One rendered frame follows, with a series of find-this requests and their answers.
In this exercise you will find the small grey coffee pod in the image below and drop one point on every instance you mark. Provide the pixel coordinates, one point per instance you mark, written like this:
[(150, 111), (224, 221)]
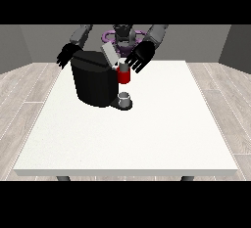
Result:
[(123, 66)]

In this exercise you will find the dark table leg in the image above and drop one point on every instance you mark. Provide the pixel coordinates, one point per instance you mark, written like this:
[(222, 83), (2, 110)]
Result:
[(63, 178), (187, 178)]

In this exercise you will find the small grey cup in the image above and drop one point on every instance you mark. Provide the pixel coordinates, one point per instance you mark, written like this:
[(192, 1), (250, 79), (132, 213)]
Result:
[(124, 99)]

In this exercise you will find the black coffee machine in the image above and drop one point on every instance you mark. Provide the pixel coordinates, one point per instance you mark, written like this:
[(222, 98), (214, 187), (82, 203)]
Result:
[(93, 80)]

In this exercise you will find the pale grey machine lid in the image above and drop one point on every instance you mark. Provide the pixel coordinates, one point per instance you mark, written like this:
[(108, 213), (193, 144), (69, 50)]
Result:
[(110, 53)]

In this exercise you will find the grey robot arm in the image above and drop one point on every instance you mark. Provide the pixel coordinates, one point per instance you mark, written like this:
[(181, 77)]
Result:
[(156, 34), (80, 35)]

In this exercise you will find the grey robot trunk purple rings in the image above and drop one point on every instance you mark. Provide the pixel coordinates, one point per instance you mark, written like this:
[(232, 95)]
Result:
[(123, 35)]

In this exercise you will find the red pod holder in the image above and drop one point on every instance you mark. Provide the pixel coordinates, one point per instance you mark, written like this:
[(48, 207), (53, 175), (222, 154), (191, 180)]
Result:
[(124, 75)]

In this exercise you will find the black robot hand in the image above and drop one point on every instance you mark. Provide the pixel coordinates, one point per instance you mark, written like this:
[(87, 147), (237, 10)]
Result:
[(67, 54), (142, 55)]

